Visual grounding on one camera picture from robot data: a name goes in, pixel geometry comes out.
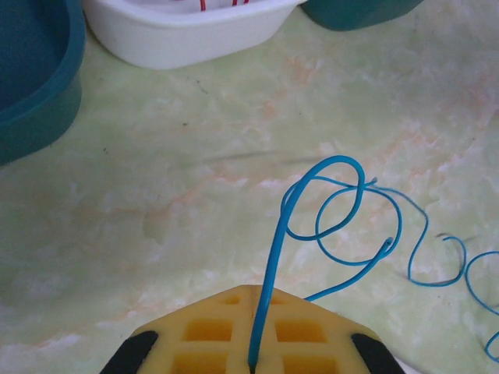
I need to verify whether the red cable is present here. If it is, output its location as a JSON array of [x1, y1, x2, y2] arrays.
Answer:
[[167, 0, 250, 13]]

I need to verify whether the blue cable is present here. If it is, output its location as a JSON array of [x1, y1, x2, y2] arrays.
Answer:
[[247, 154, 499, 369]]

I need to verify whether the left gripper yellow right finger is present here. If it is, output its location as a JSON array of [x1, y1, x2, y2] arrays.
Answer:
[[255, 286, 403, 374]]

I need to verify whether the white plastic bin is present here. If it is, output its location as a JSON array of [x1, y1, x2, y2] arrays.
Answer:
[[83, 0, 310, 71]]

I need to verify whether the teal plastic bin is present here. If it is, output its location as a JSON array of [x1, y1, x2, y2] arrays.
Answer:
[[0, 0, 87, 165], [303, 0, 426, 32]]

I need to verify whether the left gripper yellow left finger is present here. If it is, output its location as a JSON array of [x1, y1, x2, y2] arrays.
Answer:
[[99, 284, 258, 374]]

